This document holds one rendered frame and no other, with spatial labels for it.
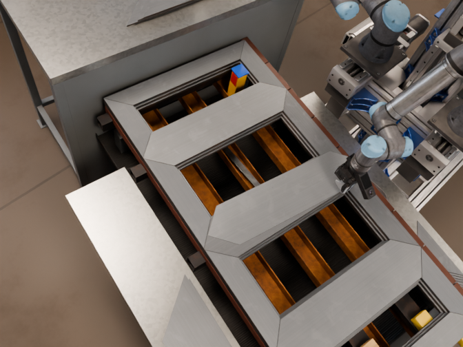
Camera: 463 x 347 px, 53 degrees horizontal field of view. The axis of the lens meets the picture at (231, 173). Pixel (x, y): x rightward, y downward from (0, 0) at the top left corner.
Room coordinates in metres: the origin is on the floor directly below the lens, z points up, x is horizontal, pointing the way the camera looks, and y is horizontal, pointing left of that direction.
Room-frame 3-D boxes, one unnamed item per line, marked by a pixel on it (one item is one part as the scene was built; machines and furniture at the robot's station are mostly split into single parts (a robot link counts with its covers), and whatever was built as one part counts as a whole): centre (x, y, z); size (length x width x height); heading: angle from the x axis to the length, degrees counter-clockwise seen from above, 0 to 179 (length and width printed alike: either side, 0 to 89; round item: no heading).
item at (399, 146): (1.07, -0.53, 1.16); 0.11 x 0.11 x 0.08; 28
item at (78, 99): (1.47, 0.35, 0.50); 1.30 x 0.04 x 1.01; 140
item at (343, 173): (1.01, -0.44, 1.00); 0.09 x 0.08 x 0.12; 50
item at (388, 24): (1.65, -0.44, 1.20); 0.13 x 0.12 x 0.14; 34
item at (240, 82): (1.43, 0.10, 0.78); 0.05 x 0.05 x 0.19; 50
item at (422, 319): (0.59, -0.86, 0.79); 0.06 x 0.05 x 0.04; 140
